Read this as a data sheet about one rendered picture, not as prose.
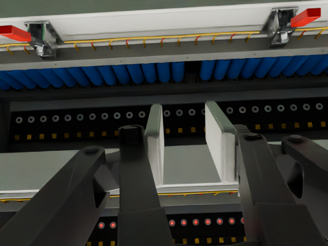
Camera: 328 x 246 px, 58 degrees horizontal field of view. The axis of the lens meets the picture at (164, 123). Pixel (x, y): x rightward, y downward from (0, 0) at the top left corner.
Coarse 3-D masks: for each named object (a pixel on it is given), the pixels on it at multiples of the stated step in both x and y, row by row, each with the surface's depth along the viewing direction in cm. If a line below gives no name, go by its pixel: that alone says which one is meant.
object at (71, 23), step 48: (0, 0) 32; (48, 0) 32; (96, 0) 31; (144, 0) 31; (192, 0) 31; (240, 0) 31; (288, 0) 30; (144, 96) 49; (192, 96) 48; (240, 96) 48; (288, 96) 48
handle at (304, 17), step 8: (312, 8) 25; (320, 8) 25; (296, 16) 27; (304, 16) 26; (312, 16) 25; (320, 16) 25; (288, 24) 29; (296, 24) 28; (304, 24) 28; (280, 32) 32; (280, 40) 32
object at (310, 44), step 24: (24, 48) 35; (72, 48) 36; (96, 48) 36; (120, 48) 36; (144, 48) 36; (168, 48) 36; (192, 48) 36; (216, 48) 36; (240, 48) 35; (264, 48) 35; (288, 48) 35; (312, 48) 35
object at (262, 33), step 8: (264, 32) 35; (296, 32) 35; (312, 32) 35; (80, 40) 36; (120, 40) 36; (136, 40) 36; (152, 40) 36; (160, 40) 36; (168, 40) 36; (176, 40) 36; (184, 40) 36; (192, 40) 36; (200, 40) 36; (0, 48) 36; (8, 48) 36; (16, 48) 36; (32, 48) 36
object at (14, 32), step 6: (0, 30) 26; (6, 30) 26; (12, 30) 26; (18, 30) 27; (6, 36) 27; (12, 36) 27; (18, 36) 27; (24, 36) 28; (30, 36) 29; (30, 42) 31; (36, 42) 31; (42, 42) 32; (42, 48) 33
